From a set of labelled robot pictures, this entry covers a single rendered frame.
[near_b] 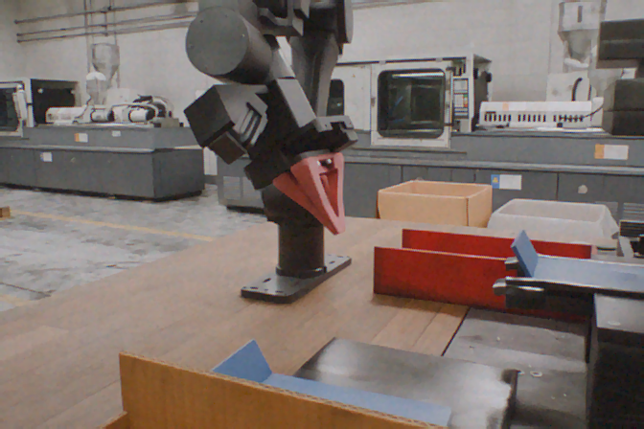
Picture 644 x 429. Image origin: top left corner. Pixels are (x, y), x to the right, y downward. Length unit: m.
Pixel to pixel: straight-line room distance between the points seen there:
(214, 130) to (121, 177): 7.18
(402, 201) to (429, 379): 2.39
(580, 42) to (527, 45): 1.47
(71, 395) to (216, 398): 0.18
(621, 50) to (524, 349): 0.28
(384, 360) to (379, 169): 4.94
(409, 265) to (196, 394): 0.37
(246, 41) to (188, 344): 0.29
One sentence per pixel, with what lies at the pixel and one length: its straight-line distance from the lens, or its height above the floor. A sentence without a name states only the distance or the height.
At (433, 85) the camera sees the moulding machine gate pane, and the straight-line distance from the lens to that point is 5.15.
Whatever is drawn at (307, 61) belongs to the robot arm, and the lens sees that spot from 0.75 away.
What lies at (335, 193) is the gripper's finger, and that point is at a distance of 0.53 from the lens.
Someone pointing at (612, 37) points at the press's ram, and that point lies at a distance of 0.43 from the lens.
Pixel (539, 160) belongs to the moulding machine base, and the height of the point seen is 0.74.
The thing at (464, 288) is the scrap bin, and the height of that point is 0.92.
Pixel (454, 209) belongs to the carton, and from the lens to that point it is 2.72.
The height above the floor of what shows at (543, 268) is 0.99.
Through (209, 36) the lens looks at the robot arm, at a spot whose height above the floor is 1.18.
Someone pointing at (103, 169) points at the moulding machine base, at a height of 0.40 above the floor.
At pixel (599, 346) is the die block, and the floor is 0.97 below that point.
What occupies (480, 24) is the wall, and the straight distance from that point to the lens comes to 7.17.
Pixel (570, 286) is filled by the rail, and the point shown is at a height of 0.99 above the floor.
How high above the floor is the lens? 1.12
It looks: 9 degrees down
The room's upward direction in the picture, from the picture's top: straight up
